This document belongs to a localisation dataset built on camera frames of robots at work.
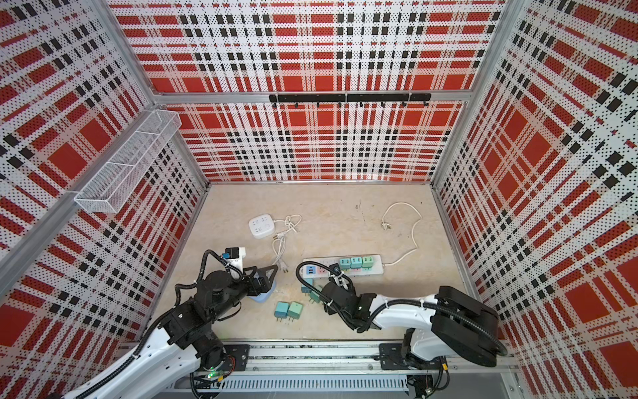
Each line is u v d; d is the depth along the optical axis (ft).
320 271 2.93
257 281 2.18
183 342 1.69
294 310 2.69
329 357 2.46
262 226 3.35
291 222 3.42
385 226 3.40
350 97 2.90
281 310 2.69
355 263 2.83
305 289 2.81
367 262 2.84
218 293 1.82
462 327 1.39
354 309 2.05
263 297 2.76
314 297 2.77
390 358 2.40
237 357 2.42
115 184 3.05
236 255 2.20
